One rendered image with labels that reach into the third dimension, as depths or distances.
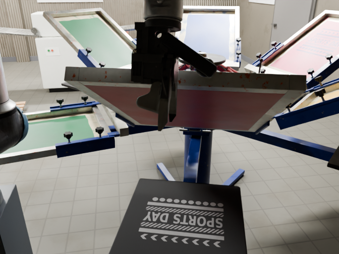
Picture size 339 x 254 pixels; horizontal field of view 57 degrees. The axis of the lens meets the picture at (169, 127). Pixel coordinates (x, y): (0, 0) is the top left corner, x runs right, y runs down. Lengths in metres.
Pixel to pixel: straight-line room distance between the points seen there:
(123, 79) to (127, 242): 0.59
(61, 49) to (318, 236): 4.63
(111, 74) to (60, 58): 4.94
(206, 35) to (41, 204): 2.13
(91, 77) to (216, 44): 2.23
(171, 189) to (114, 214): 1.43
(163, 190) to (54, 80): 4.68
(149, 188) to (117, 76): 0.69
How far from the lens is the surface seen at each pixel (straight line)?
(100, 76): 0.80
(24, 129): 1.01
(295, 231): 2.74
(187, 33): 3.08
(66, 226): 2.72
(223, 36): 3.04
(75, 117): 2.14
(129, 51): 2.76
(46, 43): 5.72
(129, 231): 1.17
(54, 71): 5.80
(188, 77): 0.76
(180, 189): 1.36
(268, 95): 0.82
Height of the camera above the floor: 1.75
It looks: 24 degrees down
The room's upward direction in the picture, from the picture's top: straight up
